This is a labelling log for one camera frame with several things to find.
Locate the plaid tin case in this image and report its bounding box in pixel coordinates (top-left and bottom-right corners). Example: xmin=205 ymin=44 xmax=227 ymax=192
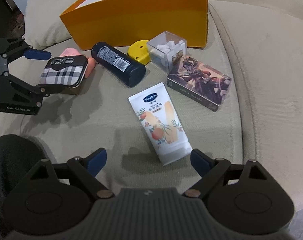
xmin=40 ymin=55 xmax=88 ymax=95

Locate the pink orange toy figure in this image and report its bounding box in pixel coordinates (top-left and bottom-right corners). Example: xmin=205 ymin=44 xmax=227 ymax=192
xmin=60 ymin=48 xmax=96 ymax=79

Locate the dark blue cylindrical can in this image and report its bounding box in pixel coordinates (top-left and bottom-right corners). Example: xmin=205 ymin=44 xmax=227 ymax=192
xmin=91 ymin=42 xmax=146 ymax=87

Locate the white Vaseline lotion tube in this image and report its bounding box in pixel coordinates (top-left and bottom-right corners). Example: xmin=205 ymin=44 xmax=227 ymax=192
xmin=128 ymin=82 xmax=192 ymax=165

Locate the illustrated card box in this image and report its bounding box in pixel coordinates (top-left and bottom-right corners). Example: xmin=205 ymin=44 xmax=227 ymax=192
xmin=167 ymin=55 xmax=232 ymax=112

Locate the clear plastic cube box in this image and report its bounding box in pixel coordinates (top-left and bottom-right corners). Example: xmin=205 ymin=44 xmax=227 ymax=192
xmin=147 ymin=31 xmax=187 ymax=74

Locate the beige sofa cushion pillow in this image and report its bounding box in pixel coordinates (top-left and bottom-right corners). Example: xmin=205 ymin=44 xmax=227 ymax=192
xmin=24 ymin=0 xmax=77 ymax=49

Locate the orange cardboard box white inside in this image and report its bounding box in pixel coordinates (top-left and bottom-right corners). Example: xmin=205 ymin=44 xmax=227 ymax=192
xmin=60 ymin=0 xmax=209 ymax=50

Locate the yellow tape measure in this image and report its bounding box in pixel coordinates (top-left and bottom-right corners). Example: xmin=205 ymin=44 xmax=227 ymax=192
xmin=128 ymin=40 xmax=150 ymax=65

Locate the beige sofa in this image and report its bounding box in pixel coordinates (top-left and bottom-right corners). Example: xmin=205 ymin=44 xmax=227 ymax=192
xmin=0 ymin=0 xmax=303 ymax=239

